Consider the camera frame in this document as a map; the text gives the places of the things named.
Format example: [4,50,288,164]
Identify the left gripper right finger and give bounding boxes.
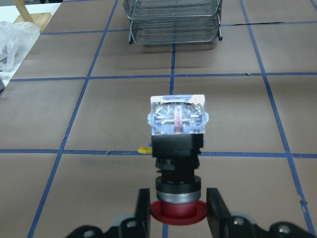
[207,188,231,238]

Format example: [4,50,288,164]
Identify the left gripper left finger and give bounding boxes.
[134,188,151,238]

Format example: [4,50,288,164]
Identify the red emergency stop button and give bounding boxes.
[148,94,209,226]

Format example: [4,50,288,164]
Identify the metal mesh shelf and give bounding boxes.
[122,0,222,45]

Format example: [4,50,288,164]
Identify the clear plastic bag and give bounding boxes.
[0,21,40,71]

